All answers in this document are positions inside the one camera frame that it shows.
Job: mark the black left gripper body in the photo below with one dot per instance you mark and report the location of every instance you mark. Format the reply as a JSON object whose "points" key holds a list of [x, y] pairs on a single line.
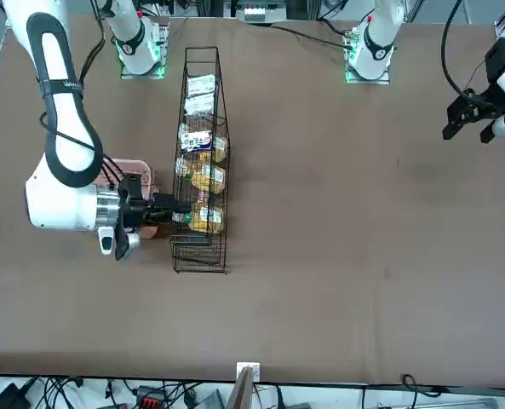
{"points": [[490, 104]]}

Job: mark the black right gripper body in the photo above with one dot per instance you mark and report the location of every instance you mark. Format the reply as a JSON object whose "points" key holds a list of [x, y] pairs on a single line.
{"points": [[133, 213]]}

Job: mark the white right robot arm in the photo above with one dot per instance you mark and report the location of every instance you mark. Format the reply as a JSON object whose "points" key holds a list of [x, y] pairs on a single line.
{"points": [[60, 209]]}

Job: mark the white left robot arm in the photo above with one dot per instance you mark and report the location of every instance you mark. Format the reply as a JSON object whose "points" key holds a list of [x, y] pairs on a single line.
{"points": [[375, 42]]}

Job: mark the pink plastic basket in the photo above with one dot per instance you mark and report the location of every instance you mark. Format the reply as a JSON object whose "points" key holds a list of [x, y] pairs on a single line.
{"points": [[137, 166]]}

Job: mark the white packet blue print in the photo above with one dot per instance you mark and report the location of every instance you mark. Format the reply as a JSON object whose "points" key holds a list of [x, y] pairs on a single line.
{"points": [[196, 141]]}

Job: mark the black wrist box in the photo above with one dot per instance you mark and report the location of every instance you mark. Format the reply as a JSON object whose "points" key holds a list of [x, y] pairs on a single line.
{"points": [[131, 186], [501, 59]]}

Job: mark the red black power strip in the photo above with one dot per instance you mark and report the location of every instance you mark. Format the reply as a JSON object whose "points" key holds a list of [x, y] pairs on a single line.
{"points": [[150, 398]]}

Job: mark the grey power adapter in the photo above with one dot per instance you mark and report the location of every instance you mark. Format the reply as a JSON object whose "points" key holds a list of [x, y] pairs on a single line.
{"points": [[211, 400]]}

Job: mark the black power adapter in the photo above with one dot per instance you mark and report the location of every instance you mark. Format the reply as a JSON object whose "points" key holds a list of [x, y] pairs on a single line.
{"points": [[9, 396]]}

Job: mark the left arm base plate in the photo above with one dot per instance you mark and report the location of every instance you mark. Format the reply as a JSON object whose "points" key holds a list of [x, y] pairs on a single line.
{"points": [[382, 80]]}

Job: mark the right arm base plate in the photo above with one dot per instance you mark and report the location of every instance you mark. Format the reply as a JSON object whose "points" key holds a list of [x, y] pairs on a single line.
{"points": [[128, 76]]}

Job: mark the aluminium post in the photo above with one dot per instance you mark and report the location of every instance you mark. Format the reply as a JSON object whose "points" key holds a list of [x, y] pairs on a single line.
{"points": [[241, 392]]}

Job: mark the aluminium bracket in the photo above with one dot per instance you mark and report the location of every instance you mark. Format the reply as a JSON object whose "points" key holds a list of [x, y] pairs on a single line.
{"points": [[254, 13]]}

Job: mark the aluminium rail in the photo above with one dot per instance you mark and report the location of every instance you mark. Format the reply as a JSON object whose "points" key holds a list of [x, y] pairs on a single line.
{"points": [[460, 403]]}

